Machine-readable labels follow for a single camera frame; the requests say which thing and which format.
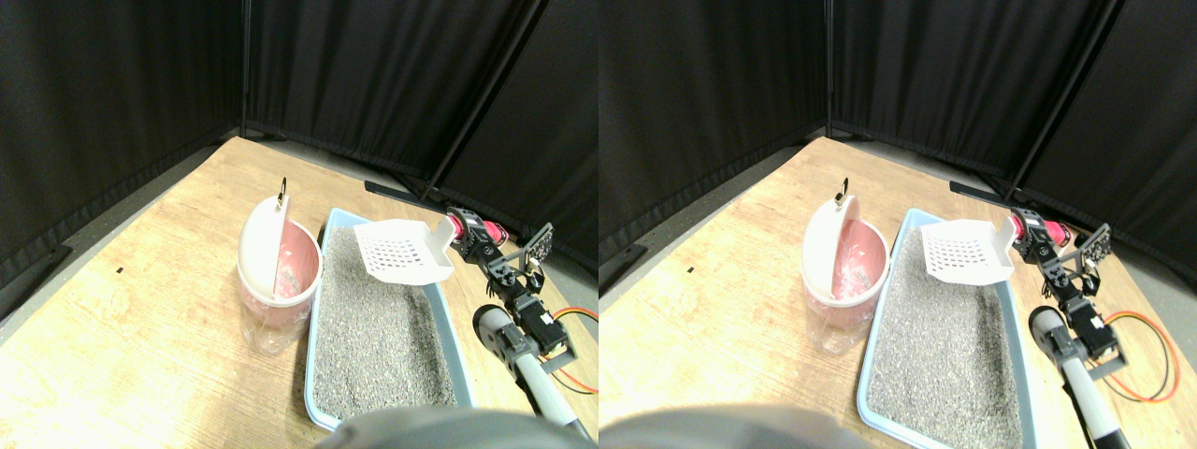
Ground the white scoop with red handle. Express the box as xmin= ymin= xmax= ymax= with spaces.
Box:
xmin=920 ymin=213 xmax=1072 ymax=286
xmin=353 ymin=213 xmax=506 ymax=286

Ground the blue litter tray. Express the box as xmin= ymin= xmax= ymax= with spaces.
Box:
xmin=857 ymin=208 xmax=1039 ymax=449
xmin=305 ymin=208 xmax=475 ymax=433

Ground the white bin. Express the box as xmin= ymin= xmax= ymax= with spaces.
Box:
xmin=237 ymin=178 xmax=324 ymax=356
xmin=801 ymin=178 xmax=889 ymax=355

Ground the black bracket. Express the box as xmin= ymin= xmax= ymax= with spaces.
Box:
xmin=1066 ymin=223 xmax=1114 ymax=286
xmin=505 ymin=223 xmax=555 ymax=282

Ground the orange wire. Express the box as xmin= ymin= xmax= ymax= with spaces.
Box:
xmin=1103 ymin=311 xmax=1181 ymax=403
xmin=552 ymin=307 xmax=599 ymax=394

